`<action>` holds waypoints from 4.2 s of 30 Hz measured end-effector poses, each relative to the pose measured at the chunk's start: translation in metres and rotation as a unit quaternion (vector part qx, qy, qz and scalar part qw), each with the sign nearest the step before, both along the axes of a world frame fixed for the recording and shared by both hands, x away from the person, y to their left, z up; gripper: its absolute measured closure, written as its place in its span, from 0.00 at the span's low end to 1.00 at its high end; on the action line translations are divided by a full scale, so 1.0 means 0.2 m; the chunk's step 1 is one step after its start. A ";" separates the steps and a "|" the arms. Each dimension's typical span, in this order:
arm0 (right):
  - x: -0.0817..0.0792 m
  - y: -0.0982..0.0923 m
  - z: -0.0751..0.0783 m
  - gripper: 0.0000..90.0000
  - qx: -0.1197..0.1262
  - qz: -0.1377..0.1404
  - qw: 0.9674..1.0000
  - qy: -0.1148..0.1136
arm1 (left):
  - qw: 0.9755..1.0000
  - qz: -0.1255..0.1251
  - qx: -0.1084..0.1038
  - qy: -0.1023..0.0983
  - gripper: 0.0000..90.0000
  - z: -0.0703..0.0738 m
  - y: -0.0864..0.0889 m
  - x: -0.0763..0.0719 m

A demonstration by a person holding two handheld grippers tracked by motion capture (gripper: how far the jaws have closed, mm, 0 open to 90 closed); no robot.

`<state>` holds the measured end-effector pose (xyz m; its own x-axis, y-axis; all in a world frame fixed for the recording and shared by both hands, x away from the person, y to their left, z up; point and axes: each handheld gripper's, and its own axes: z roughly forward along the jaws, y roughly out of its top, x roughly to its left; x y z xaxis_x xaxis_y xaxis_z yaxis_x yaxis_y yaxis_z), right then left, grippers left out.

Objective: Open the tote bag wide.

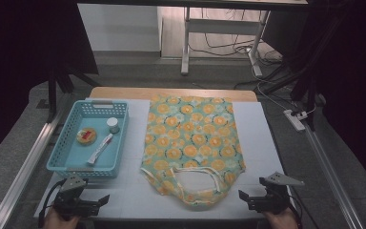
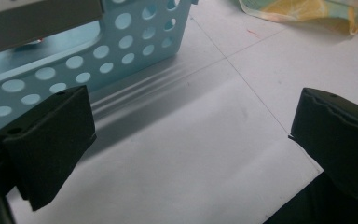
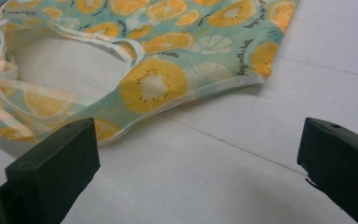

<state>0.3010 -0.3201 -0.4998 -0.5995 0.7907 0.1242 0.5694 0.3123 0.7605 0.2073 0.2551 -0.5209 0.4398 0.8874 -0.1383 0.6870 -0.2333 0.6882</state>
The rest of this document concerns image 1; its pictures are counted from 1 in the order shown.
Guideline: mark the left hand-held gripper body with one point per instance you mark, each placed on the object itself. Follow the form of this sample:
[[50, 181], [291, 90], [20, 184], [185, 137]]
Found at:
[[71, 194]]

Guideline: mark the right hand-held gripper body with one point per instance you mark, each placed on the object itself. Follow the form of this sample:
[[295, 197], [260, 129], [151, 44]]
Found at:
[[276, 194]]

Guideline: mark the blue plastic basket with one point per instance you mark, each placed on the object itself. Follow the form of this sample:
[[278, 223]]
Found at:
[[76, 149]]

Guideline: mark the round yellow tin red label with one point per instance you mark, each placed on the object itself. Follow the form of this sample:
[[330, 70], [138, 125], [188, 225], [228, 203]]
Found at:
[[86, 136]]

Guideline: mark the small white jar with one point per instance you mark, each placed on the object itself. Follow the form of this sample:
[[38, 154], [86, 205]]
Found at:
[[112, 125]]

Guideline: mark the lemon print tote bag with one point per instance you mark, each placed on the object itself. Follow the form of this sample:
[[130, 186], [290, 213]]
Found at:
[[190, 133]]

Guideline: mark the person's right hand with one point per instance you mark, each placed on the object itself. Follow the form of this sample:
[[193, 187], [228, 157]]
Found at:
[[282, 221]]

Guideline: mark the person's left hand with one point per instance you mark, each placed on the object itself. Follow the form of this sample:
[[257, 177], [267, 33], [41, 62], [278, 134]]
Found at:
[[57, 221]]

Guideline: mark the white table mat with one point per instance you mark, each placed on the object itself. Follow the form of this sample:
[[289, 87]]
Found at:
[[260, 143]]

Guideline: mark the white power strip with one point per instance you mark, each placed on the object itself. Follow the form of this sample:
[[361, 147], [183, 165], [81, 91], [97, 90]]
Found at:
[[294, 120]]

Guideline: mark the black metal stand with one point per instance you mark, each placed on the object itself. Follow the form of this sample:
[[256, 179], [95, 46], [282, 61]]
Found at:
[[52, 92], [309, 92]]

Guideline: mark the dark curtain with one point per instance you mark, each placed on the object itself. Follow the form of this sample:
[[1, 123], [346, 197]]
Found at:
[[19, 47], [352, 79]]

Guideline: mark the aluminium rail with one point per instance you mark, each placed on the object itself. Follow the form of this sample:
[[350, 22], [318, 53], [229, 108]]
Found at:
[[333, 178], [22, 171]]

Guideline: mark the white desk frame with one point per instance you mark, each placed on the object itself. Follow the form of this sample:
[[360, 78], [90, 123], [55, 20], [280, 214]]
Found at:
[[217, 27]]

